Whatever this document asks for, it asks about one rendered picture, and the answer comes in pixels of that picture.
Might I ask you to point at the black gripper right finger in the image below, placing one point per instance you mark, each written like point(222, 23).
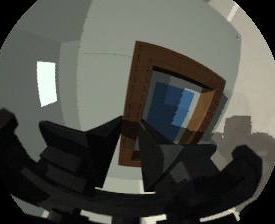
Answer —
point(159, 156)

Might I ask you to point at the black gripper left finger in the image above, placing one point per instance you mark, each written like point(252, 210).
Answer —
point(95, 146)

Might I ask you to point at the brown rectangular picture frame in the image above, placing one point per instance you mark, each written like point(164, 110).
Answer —
point(175, 94)

